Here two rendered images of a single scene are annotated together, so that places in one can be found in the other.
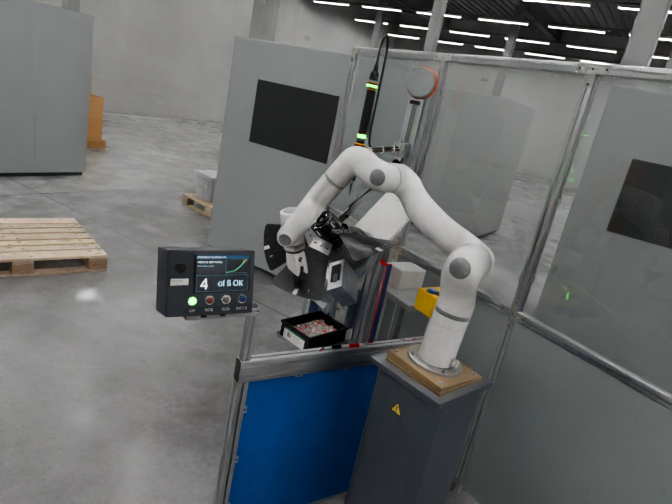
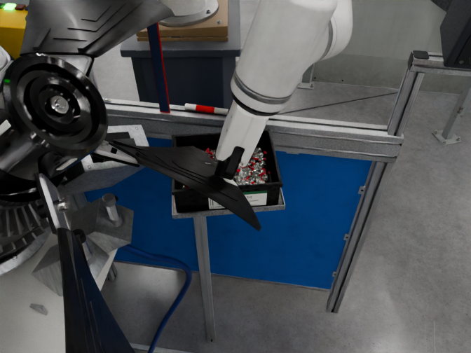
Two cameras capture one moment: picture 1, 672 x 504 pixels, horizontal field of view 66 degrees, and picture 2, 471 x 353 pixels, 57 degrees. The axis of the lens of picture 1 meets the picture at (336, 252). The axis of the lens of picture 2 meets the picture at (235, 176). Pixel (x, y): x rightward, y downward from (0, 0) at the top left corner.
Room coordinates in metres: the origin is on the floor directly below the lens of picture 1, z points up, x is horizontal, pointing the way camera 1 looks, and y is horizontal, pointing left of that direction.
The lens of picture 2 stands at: (2.31, 0.48, 1.50)
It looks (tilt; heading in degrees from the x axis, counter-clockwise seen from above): 47 degrees down; 224
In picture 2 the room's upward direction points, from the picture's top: straight up
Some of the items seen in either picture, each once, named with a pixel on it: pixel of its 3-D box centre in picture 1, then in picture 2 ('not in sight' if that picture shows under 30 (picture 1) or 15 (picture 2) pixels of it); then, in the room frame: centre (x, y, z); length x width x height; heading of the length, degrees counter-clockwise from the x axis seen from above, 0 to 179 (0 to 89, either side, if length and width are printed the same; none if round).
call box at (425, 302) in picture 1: (438, 303); (27, 37); (1.99, -0.45, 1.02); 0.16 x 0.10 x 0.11; 125
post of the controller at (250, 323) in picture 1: (249, 332); (406, 96); (1.52, 0.22, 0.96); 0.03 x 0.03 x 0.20; 35
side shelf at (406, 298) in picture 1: (404, 292); not in sight; (2.53, -0.39, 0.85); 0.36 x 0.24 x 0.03; 35
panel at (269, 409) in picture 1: (329, 437); (214, 218); (1.77, -0.13, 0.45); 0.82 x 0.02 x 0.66; 125
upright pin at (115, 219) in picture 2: not in sight; (112, 209); (2.13, 0.04, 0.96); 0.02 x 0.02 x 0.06
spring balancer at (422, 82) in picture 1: (421, 83); not in sight; (2.80, -0.25, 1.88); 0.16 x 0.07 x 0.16; 70
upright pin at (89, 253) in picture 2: not in sight; (82, 246); (2.21, 0.08, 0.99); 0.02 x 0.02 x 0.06
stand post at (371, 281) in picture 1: (357, 340); not in sight; (2.42, -0.20, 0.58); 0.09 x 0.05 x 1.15; 35
